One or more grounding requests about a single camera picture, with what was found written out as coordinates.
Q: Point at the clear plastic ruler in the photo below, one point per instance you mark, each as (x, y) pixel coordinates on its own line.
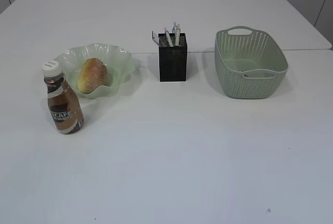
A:
(155, 38)

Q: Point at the beige barrel pen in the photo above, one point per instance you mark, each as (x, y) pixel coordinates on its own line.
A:
(177, 35)

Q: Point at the sugared bread roll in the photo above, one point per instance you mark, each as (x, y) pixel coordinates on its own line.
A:
(93, 74)

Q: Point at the grey blue gel pen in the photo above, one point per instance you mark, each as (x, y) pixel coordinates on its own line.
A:
(174, 27)

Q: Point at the green plastic woven basket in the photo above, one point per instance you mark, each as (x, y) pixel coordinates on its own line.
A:
(256, 53)

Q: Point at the green wavy glass plate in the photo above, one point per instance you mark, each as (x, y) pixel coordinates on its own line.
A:
(118, 62)

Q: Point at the black mesh pen holder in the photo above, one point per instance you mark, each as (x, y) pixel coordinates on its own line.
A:
(172, 60)

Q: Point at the white grey patterned pen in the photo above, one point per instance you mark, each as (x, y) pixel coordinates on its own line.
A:
(168, 38)

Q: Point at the brown coffee drink bottle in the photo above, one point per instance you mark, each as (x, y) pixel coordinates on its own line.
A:
(63, 103)

